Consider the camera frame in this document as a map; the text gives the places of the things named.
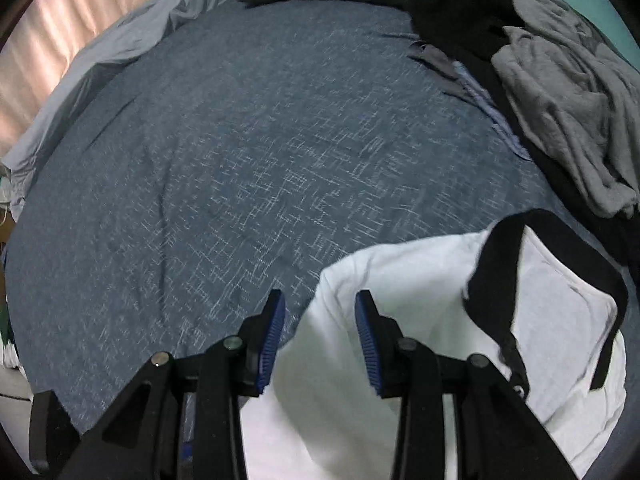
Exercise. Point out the white polo shirt black trim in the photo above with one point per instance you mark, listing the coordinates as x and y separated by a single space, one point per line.
529 293

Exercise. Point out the light grey pillow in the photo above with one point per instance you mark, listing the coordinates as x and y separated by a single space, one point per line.
92 68

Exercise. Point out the floor clutter pile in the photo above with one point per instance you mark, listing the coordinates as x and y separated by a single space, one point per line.
16 399

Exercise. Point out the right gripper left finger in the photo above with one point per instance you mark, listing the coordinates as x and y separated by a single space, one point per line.
180 418

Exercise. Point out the blue striped garment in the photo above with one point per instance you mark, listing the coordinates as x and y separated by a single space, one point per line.
486 104

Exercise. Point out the grey crumpled garment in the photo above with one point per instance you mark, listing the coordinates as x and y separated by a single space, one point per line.
577 100

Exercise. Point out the black garment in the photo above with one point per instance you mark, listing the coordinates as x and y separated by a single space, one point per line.
471 32

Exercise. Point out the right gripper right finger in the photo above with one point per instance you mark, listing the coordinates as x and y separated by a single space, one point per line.
459 419

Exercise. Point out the pink curtain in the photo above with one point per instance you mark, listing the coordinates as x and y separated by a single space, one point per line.
40 50

